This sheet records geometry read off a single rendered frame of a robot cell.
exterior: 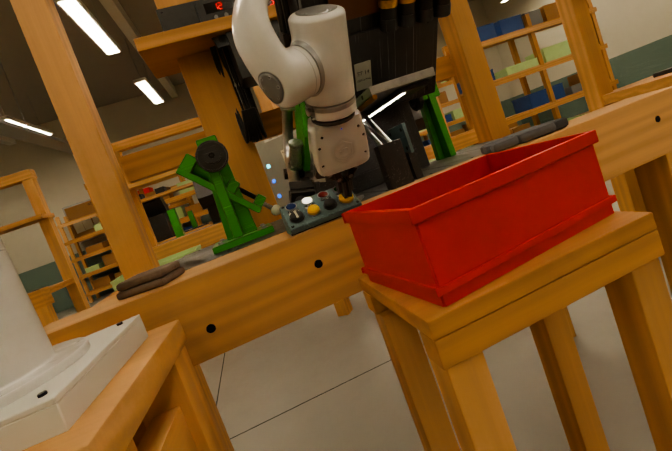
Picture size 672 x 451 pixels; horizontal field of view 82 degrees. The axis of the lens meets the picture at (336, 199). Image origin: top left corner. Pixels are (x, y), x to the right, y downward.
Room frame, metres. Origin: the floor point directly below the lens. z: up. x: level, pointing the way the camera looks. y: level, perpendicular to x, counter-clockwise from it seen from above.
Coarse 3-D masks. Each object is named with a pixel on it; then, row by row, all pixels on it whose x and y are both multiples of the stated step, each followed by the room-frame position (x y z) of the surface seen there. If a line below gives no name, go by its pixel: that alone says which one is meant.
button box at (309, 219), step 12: (336, 192) 0.78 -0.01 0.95; (300, 204) 0.77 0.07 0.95; (312, 204) 0.76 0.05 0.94; (336, 204) 0.75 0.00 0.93; (348, 204) 0.75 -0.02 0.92; (360, 204) 0.75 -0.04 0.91; (288, 216) 0.75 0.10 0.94; (312, 216) 0.73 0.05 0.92; (324, 216) 0.73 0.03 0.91; (336, 216) 0.74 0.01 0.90; (288, 228) 0.74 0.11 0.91; (300, 228) 0.72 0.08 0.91
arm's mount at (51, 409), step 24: (96, 336) 0.53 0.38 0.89; (120, 336) 0.49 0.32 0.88; (144, 336) 0.56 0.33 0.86; (96, 360) 0.42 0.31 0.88; (120, 360) 0.47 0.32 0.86; (48, 384) 0.38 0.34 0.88; (72, 384) 0.37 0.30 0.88; (96, 384) 0.40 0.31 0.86; (24, 408) 0.34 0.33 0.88; (48, 408) 0.34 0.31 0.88; (72, 408) 0.35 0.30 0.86; (0, 432) 0.33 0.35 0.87; (24, 432) 0.33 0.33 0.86; (48, 432) 0.34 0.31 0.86
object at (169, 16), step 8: (200, 0) 1.24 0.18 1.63; (168, 8) 1.22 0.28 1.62; (176, 8) 1.22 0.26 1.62; (184, 8) 1.23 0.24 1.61; (192, 8) 1.23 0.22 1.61; (160, 16) 1.21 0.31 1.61; (168, 16) 1.21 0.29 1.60; (176, 16) 1.22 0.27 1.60; (184, 16) 1.22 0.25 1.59; (192, 16) 1.23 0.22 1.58; (168, 24) 1.21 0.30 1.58; (176, 24) 1.22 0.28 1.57; (184, 24) 1.22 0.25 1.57
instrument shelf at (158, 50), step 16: (224, 16) 1.20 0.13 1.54; (272, 16) 1.23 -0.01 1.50; (160, 32) 1.16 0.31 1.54; (176, 32) 1.17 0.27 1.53; (192, 32) 1.18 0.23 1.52; (208, 32) 1.19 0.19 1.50; (224, 32) 1.21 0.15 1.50; (144, 48) 1.14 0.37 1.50; (160, 48) 1.17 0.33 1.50; (176, 48) 1.20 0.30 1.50; (192, 48) 1.24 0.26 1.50; (208, 48) 1.29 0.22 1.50; (160, 64) 1.27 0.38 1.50; (176, 64) 1.32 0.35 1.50
